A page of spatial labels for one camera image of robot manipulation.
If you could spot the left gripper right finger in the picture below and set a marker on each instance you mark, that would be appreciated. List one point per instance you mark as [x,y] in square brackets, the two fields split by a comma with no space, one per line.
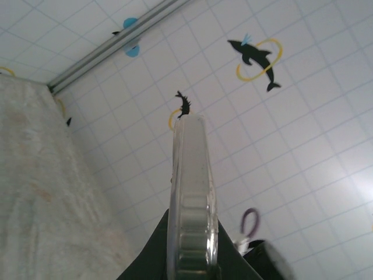
[230,262]

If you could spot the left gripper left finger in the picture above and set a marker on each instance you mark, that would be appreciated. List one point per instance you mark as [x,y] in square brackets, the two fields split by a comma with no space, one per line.
[154,256]

